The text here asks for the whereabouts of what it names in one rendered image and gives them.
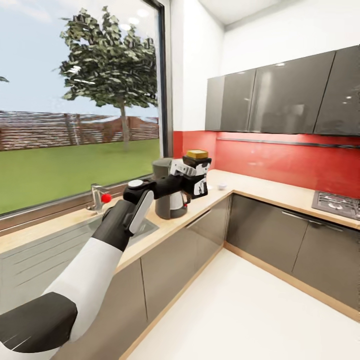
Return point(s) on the drop in sink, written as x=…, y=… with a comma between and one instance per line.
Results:
x=28, y=270

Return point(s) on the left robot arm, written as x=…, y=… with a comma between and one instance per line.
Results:
x=37, y=329

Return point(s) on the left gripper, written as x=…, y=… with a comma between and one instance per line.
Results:
x=181, y=182

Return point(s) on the bottle of coffee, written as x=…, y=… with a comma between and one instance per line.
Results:
x=198, y=159

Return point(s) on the countertop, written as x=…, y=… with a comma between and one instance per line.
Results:
x=291, y=197
x=168, y=227

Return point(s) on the coffee cup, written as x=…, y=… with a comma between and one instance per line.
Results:
x=222, y=185

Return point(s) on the burner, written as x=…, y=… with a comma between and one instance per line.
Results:
x=344, y=206

